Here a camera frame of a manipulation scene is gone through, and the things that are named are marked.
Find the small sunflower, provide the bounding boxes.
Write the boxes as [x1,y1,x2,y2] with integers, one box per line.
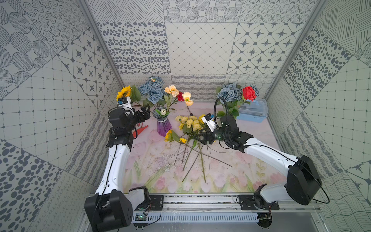
[174,137,188,165]

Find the blue grey roses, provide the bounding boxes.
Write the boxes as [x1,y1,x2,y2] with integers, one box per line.
[216,83,260,105]

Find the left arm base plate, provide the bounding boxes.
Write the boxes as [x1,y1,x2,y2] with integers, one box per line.
[126,186,164,211]

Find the large sunflower vase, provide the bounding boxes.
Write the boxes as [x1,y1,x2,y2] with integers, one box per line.
[179,115,207,182]

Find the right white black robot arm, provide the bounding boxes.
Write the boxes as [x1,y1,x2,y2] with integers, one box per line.
[194,110,322,209]

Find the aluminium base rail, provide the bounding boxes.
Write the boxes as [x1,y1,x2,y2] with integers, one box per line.
[86,192,321,214]

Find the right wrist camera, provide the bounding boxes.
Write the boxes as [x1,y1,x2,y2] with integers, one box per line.
[202,113,216,132]

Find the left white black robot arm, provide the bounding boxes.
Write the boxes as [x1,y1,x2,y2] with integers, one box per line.
[84,106,150,232]

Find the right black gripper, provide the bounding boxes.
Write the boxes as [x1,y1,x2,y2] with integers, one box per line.
[193,126,231,146]

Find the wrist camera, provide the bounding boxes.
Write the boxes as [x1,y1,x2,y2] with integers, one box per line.
[202,113,216,132]
[118,97,134,113]

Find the red white hand-shaped tool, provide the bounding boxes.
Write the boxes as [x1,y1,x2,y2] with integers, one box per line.
[132,122,148,138]

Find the large sunflower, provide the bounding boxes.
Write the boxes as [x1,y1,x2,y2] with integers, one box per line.
[165,130,232,167]
[117,85,142,102]

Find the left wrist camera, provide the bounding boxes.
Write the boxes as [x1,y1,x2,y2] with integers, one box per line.
[118,97,134,113]

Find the left bouquet yellow flowers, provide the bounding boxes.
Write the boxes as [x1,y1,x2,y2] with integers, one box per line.
[138,76,194,119]

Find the blue plastic storage box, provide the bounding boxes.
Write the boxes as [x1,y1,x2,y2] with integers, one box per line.
[237,99,268,123]

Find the red rose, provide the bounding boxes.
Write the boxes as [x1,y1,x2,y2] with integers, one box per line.
[242,86,257,102]

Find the purple ribbed vase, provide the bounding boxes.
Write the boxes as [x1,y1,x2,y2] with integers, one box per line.
[157,117,173,137]

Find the yellow rose bunch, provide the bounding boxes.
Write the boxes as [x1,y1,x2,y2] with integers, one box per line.
[174,115,207,183]

